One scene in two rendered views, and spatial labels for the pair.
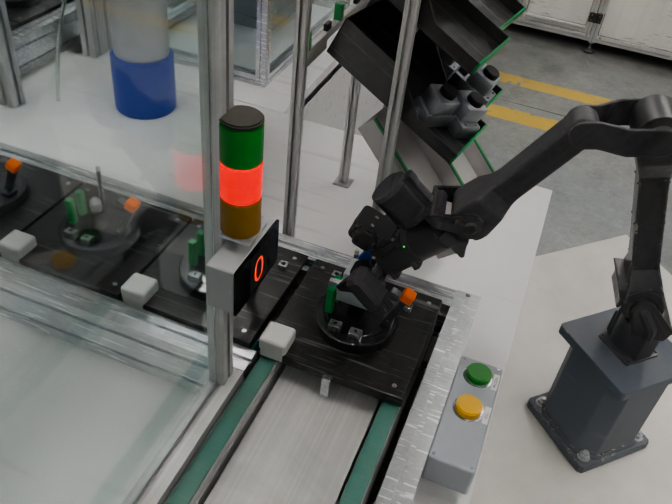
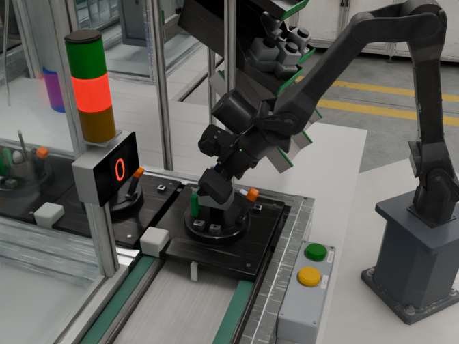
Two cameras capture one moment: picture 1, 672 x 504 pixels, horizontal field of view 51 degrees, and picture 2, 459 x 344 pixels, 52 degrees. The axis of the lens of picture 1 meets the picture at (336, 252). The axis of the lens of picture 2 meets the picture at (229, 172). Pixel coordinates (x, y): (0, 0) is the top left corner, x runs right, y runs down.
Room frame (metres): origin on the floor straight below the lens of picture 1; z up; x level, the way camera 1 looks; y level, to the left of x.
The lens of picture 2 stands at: (0.05, -0.10, 1.61)
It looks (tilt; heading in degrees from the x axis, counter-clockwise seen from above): 33 degrees down; 2
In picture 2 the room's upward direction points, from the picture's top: straight up
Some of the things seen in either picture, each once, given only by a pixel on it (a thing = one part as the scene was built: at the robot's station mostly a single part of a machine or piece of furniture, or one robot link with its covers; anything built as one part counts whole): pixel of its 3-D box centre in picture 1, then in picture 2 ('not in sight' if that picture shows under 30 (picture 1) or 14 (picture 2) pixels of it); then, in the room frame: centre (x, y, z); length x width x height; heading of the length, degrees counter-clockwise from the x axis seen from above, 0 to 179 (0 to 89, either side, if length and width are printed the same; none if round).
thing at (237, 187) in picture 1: (241, 176); (91, 89); (0.68, 0.12, 1.33); 0.05 x 0.05 x 0.05
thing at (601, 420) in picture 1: (605, 387); (419, 253); (0.76, -0.45, 0.96); 0.15 x 0.15 x 0.20; 28
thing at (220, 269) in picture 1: (240, 205); (96, 115); (0.68, 0.12, 1.29); 0.12 x 0.05 x 0.25; 163
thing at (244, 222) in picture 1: (240, 211); (97, 120); (0.68, 0.12, 1.28); 0.05 x 0.05 x 0.05
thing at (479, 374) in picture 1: (478, 375); (315, 252); (0.75, -0.25, 0.96); 0.04 x 0.04 x 0.02
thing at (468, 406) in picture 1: (468, 408); (309, 277); (0.68, -0.23, 0.96); 0.04 x 0.04 x 0.02
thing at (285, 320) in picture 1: (354, 325); (217, 226); (0.82, -0.05, 0.96); 0.24 x 0.24 x 0.02; 73
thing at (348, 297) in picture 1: (355, 279); (211, 187); (0.83, -0.04, 1.06); 0.08 x 0.04 x 0.07; 73
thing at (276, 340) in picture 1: (277, 341); (154, 241); (0.76, 0.08, 0.97); 0.05 x 0.05 x 0.04; 73
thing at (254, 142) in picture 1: (241, 139); (86, 56); (0.68, 0.12, 1.38); 0.05 x 0.05 x 0.05
